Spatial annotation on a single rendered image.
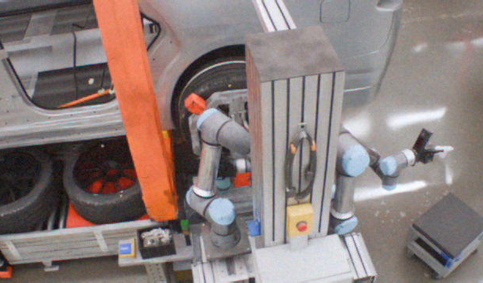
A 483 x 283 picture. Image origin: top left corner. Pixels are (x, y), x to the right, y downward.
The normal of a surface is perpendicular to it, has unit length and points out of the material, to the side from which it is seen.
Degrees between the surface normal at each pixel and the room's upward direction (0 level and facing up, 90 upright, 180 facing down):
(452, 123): 0
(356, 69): 90
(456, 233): 0
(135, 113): 90
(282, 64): 0
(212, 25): 90
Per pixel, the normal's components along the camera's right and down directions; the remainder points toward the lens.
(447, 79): -0.05, -0.72
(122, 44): 0.13, 0.69
